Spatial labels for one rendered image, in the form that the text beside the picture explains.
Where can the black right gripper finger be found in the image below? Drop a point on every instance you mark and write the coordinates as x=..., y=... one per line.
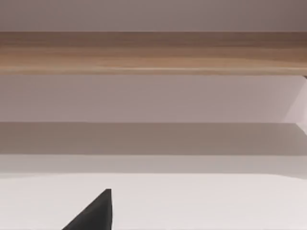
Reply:
x=98, y=213

